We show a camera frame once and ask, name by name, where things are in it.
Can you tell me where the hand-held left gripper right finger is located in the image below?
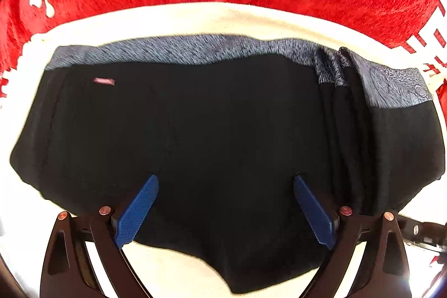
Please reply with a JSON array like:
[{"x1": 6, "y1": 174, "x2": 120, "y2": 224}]
[{"x1": 293, "y1": 175, "x2": 413, "y2": 298}]

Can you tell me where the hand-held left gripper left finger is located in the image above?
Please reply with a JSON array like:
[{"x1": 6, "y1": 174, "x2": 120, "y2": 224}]
[{"x1": 40, "y1": 174, "x2": 160, "y2": 298}]

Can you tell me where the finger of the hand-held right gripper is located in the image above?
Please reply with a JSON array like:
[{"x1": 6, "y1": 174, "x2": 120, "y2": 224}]
[{"x1": 397, "y1": 216, "x2": 447, "y2": 250}]

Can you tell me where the black boxer shorts grey waistband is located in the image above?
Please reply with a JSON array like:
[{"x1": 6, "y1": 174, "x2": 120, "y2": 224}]
[{"x1": 10, "y1": 34, "x2": 446, "y2": 295}]

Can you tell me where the red floral pillow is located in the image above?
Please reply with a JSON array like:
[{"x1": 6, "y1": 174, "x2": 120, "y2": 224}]
[{"x1": 433, "y1": 82, "x2": 447, "y2": 106}]

